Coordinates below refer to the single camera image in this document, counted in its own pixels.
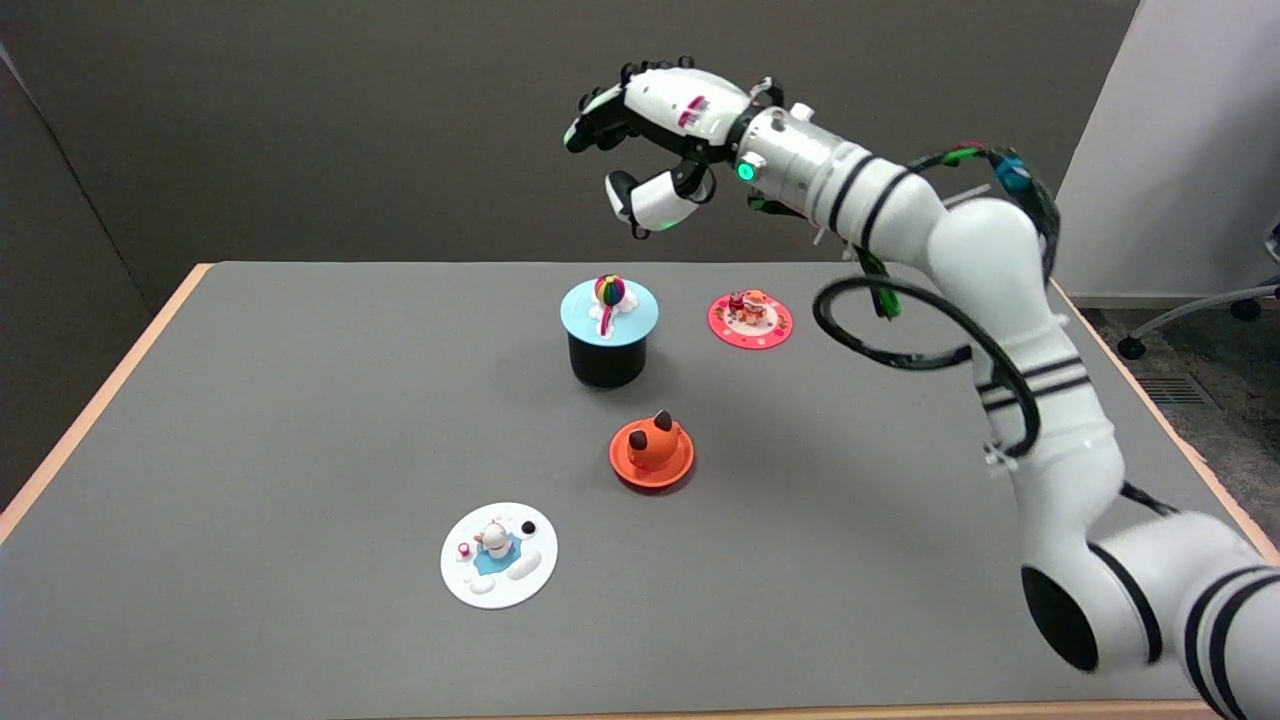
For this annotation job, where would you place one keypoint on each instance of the orange fox cup lid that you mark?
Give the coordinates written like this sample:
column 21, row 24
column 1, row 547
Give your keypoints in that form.
column 652, row 450

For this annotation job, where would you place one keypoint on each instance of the pink cup lid with figures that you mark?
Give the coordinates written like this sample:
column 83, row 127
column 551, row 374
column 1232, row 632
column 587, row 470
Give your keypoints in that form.
column 750, row 322

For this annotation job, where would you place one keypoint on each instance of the black cup teal inside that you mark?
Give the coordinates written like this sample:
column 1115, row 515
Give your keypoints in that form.
column 607, row 365

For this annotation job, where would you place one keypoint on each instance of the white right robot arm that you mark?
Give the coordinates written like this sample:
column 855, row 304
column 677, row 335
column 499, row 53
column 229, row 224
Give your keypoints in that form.
column 1040, row 380

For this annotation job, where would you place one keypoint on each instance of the office chair base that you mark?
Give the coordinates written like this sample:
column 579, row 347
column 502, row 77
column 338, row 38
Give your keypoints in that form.
column 1200, row 305

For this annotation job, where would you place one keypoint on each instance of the sky blue balloon cup lid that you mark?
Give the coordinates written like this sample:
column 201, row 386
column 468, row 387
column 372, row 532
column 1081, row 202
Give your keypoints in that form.
column 625, row 322

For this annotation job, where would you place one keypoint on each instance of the floor vent grille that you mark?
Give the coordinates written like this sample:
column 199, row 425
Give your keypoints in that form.
column 1175, row 390

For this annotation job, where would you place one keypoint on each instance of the white snowy cup lid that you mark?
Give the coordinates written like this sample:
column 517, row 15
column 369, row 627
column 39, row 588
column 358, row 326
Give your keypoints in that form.
column 499, row 555

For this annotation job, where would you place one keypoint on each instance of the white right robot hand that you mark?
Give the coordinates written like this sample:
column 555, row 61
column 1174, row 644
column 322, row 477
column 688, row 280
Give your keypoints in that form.
column 665, row 105

